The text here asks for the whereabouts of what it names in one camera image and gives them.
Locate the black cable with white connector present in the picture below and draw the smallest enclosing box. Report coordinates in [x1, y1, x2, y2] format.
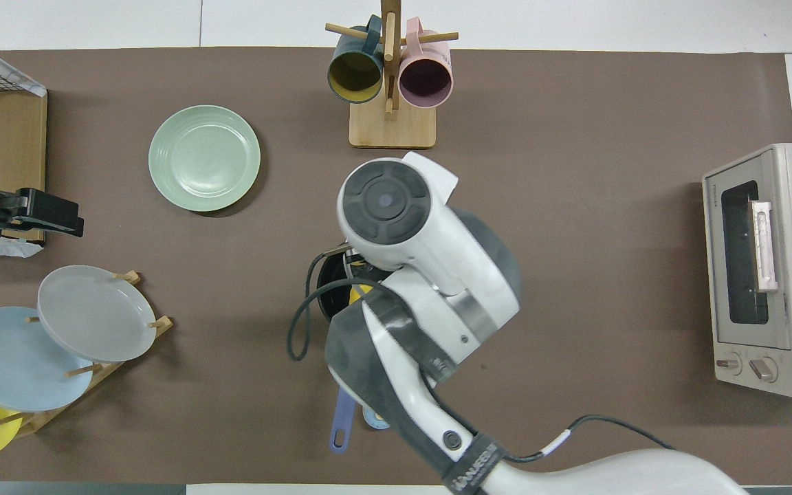
[506, 415, 675, 463]

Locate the dark teal mug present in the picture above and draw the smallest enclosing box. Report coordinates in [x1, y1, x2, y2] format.
[327, 15, 385, 105]

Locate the light blue plate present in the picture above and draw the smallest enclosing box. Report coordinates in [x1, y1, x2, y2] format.
[0, 307, 94, 413]

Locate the wooden shelf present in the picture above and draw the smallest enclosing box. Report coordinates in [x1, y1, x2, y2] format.
[0, 52, 48, 243]

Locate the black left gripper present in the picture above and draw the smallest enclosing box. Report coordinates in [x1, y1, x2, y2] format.
[0, 187, 85, 239]

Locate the wooden mug tree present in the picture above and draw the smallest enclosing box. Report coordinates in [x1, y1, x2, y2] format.
[325, 0, 459, 149]

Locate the pale green plate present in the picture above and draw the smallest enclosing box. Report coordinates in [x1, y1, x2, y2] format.
[148, 104, 261, 212]

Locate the brown table mat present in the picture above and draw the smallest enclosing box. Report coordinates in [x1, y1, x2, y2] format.
[0, 47, 792, 485]

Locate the grey plate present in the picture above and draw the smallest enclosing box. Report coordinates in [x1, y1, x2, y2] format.
[37, 265, 158, 363]

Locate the wooden plate rack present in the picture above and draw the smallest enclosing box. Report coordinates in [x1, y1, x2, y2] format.
[0, 270, 174, 437]

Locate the black pot with purple handle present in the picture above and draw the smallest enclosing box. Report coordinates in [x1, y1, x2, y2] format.
[316, 247, 373, 454]

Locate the wire basket with white rim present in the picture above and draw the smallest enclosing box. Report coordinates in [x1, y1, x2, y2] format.
[0, 33, 47, 97]

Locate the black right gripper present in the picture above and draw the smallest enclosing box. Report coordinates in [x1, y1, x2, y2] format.
[331, 241, 373, 276]

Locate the pink mug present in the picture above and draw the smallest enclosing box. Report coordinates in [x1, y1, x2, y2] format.
[398, 17, 454, 109]

